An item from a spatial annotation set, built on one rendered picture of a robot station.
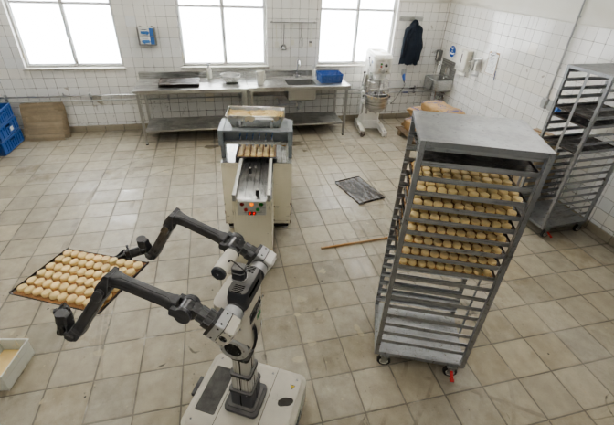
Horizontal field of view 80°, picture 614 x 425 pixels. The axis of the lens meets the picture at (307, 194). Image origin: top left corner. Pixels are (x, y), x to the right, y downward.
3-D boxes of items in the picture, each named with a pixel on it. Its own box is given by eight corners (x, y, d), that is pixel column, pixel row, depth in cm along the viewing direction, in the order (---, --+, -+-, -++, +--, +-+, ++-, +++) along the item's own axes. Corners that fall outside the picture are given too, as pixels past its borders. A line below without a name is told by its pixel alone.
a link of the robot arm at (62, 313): (73, 343, 175) (87, 329, 183) (70, 324, 170) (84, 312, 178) (50, 335, 176) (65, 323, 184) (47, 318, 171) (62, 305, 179)
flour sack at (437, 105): (417, 109, 636) (418, 99, 627) (438, 107, 648) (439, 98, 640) (443, 123, 578) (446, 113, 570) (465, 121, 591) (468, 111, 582)
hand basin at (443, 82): (458, 115, 664) (474, 51, 607) (439, 116, 656) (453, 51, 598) (429, 98, 745) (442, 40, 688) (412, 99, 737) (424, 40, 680)
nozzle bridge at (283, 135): (224, 148, 396) (221, 118, 378) (291, 149, 401) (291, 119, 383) (219, 162, 368) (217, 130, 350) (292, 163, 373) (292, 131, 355)
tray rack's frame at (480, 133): (372, 362, 276) (420, 141, 182) (373, 309, 319) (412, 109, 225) (460, 377, 268) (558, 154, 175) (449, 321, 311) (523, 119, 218)
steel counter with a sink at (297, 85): (143, 145, 588) (127, 67, 524) (149, 130, 646) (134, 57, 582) (345, 135, 661) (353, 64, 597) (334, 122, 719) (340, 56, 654)
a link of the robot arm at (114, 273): (92, 273, 153) (109, 260, 162) (91, 296, 159) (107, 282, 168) (192, 313, 151) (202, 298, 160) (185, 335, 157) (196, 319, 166)
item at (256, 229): (243, 228, 414) (238, 156, 367) (274, 228, 416) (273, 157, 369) (237, 273, 354) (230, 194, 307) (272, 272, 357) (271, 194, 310)
